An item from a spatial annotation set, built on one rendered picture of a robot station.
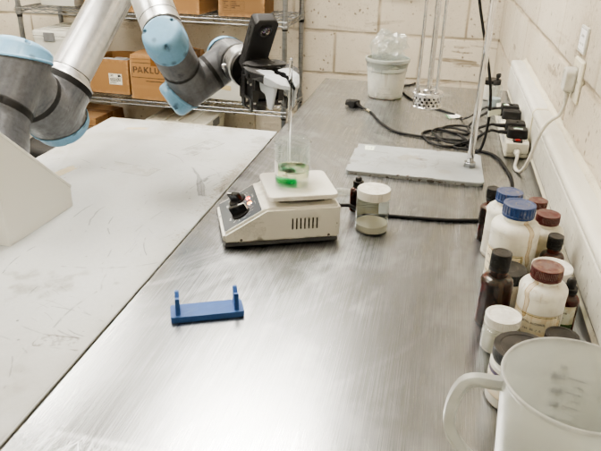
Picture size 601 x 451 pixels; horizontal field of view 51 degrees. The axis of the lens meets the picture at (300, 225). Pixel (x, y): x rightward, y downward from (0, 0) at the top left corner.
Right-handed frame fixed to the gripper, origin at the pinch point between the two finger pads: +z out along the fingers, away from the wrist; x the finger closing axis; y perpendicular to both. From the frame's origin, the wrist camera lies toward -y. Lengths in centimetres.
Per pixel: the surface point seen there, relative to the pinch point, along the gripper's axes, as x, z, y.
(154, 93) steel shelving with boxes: -25, -230, 62
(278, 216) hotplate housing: 4.3, 6.5, 20.7
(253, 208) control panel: 7.3, 2.7, 20.2
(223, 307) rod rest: 19.3, 23.0, 24.7
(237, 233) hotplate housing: 11.0, 5.0, 23.2
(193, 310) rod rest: 23.3, 22.1, 24.8
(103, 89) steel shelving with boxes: -3, -255, 64
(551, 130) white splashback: -64, -4, 16
